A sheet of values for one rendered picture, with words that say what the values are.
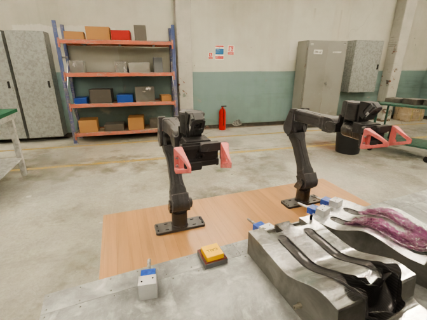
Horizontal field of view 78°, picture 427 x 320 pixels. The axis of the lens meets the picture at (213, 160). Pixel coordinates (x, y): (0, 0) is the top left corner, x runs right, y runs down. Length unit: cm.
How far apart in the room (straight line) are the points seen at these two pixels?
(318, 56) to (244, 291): 613
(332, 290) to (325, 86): 629
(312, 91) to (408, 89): 345
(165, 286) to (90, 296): 21
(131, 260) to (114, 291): 13
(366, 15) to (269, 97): 304
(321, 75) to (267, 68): 123
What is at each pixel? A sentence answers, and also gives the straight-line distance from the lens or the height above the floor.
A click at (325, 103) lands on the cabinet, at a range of 691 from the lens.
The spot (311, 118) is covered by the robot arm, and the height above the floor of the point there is 121.
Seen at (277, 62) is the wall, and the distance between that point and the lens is 673.
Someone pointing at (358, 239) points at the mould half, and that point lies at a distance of 106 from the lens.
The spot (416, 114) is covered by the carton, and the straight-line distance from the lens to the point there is 904.
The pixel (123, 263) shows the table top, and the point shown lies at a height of 80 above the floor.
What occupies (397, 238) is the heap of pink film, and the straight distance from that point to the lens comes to 107.
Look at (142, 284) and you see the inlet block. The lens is 82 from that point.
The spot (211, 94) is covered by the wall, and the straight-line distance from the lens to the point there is 619.
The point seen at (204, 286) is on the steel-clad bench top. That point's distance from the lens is 87.
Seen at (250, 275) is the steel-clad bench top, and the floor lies 80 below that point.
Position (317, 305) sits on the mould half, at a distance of 74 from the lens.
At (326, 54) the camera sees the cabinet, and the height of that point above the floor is 165.
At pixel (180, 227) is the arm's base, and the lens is 109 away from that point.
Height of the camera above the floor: 142
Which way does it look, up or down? 20 degrees down
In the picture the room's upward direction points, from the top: straight up
